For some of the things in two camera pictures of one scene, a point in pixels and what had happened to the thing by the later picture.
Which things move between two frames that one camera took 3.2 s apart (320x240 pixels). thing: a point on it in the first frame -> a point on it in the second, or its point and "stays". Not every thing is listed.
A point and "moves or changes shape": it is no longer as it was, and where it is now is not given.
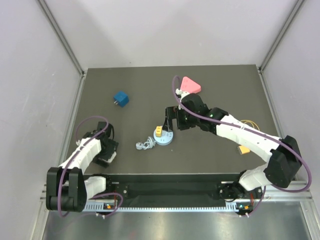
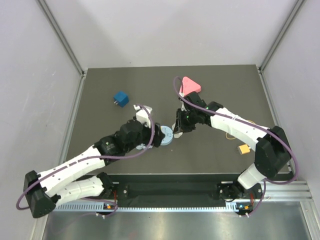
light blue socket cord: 148,144 stays
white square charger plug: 109,160 moves or changes shape
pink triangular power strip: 188,85 stays
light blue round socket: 162,137 stays
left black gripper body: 106,153 -> 147,134
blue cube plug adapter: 121,99 stays
